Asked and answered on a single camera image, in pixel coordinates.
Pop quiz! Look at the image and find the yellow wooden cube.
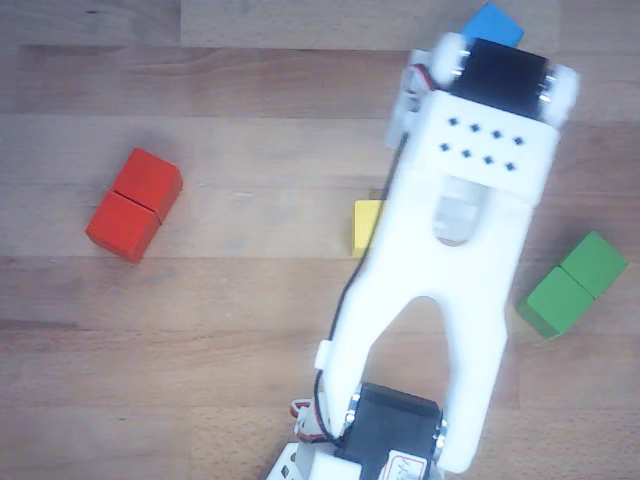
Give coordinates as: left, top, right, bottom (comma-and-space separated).
351, 199, 389, 259

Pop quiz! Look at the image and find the green wooden double block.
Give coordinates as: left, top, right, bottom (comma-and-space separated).
515, 229, 630, 341

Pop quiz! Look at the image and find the red wooden double block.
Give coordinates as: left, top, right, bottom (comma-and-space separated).
84, 147, 184, 265

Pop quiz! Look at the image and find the red black white servo cable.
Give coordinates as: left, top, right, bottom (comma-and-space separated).
313, 62, 437, 401
290, 397, 351, 447

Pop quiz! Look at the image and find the blue wooden double block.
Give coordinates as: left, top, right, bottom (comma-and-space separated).
459, 1, 526, 50

